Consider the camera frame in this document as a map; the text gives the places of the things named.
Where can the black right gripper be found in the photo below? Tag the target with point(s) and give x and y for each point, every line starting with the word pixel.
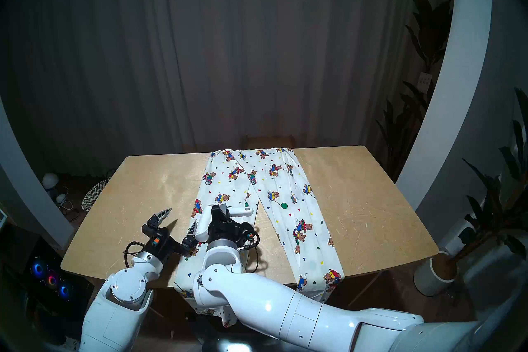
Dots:
pixel 225 229

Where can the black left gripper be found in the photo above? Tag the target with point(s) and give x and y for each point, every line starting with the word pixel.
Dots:
pixel 163 248

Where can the white lint roller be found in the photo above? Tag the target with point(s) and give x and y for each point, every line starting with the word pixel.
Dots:
pixel 241 211

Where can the white bear print pants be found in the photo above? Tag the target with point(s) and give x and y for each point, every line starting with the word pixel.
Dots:
pixel 284 198

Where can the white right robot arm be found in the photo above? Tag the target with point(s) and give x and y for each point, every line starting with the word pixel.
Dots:
pixel 268 306

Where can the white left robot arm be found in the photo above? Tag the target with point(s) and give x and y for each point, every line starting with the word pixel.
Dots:
pixel 123 293

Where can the black computer with RGB fans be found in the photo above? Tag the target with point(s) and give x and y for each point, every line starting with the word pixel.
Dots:
pixel 49 279

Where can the light grey crumpled cloth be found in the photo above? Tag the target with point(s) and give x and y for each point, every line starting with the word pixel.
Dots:
pixel 72 345

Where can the narrow white arch pillar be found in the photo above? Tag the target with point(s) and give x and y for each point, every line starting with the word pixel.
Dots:
pixel 22 190

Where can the grey pleated curtain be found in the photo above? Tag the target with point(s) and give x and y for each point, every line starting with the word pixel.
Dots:
pixel 214 46

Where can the potted plant in white pot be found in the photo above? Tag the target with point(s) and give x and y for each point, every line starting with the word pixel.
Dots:
pixel 435 275

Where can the white paper tag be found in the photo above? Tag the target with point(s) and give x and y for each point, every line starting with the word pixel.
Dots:
pixel 424 79

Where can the wide white arch pillar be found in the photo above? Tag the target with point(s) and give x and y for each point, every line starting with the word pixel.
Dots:
pixel 456 79

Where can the tall dark leafy plant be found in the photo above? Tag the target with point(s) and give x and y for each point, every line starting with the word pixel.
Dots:
pixel 429 29

